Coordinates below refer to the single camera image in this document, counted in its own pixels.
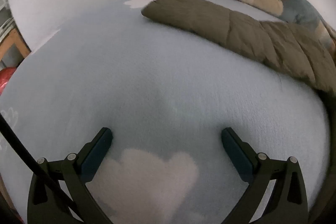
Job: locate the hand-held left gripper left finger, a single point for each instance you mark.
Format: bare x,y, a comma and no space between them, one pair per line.
95,153

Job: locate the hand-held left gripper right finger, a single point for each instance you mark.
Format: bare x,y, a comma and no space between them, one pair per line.
236,153

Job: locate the khaki puffer jacket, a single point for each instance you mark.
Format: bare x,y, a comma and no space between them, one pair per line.
236,29

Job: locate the light blue fleece bed blanket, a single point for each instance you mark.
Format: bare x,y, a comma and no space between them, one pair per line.
157,69

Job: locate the red bag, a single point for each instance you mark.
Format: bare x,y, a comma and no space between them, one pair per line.
6,79

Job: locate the wooden shelf frame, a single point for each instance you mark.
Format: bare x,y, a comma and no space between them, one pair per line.
21,45

